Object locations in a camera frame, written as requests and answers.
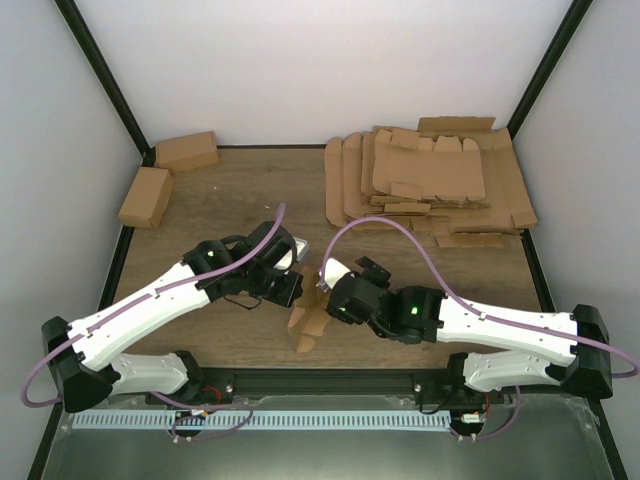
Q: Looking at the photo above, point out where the cardboard box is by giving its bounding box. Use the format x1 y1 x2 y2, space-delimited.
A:
155 131 220 173
287 267 331 354
118 167 174 229

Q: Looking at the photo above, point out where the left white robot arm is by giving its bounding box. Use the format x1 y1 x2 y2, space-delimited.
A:
41 222 309 413

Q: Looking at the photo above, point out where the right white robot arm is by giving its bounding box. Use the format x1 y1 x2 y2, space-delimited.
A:
318 257 613 403

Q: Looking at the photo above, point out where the stack of flat cardboard blanks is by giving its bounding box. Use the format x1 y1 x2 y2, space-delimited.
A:
324 117 538 248

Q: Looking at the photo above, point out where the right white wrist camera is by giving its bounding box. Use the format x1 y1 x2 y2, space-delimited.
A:
317 258 350 292

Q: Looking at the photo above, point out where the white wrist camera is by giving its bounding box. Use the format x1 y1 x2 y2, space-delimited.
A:
317 258 350 292
275 237 309 271

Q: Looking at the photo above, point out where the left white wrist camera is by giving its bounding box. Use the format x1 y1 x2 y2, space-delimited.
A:
275 237 309 271

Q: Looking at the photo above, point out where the black aluminium frame rail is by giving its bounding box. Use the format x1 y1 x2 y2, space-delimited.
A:
168 368 485 409

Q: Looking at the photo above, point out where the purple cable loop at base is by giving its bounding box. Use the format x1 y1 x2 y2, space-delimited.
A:
149 389 254 445

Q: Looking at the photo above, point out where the light blue slotted cable duct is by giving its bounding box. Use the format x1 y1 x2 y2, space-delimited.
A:
72 410 451 432

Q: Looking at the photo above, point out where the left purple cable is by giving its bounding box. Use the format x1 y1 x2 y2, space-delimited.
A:
20 201 288 408

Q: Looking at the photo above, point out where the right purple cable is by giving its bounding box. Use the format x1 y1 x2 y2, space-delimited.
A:
321 216 639 377

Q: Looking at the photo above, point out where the right black frame post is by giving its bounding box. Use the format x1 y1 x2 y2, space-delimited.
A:
506 0 593 139

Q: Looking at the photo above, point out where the black frame post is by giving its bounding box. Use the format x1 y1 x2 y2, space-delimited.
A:
54 0 155 166
506 0 593 139

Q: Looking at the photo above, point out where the left black frame post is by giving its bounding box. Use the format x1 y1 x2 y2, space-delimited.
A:
54 0 155 166

